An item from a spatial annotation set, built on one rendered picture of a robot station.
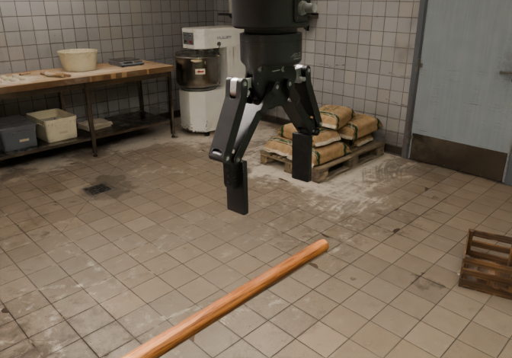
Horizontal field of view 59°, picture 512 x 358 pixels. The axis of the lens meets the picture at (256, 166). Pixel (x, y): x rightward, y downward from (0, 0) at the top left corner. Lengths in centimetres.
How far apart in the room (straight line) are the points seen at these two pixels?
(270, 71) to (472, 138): 445
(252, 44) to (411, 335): 231
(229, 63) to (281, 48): 540
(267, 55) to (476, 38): 434
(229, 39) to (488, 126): 314
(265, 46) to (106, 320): 240
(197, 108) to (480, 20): 322
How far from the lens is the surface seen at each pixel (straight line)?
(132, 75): 537
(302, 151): 65
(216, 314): 81
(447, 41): 492
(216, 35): 578
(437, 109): 503
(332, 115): 456
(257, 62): 54
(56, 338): 277
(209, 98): 573
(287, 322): 266
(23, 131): 514
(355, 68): 547
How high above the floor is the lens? 170
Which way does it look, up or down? 21 degrees down
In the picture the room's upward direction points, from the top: straight up
